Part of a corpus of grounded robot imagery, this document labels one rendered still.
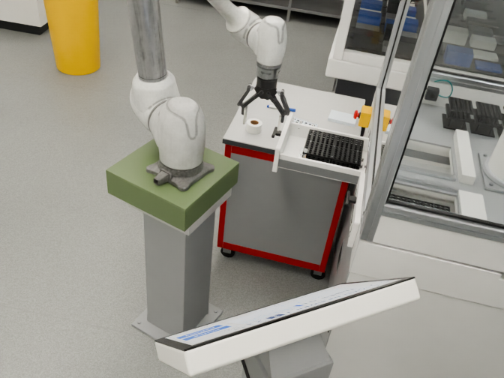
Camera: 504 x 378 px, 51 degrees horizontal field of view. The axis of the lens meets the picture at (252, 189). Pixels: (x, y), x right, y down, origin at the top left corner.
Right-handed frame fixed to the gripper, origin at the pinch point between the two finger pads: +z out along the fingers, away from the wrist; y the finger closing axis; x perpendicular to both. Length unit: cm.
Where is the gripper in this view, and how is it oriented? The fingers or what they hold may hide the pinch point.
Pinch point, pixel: (262, 123)
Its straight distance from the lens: 204.2
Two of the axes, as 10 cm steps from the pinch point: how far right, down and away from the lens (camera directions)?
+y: 9.7, 2.1, -1.3
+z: -0.9, 7.7, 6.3
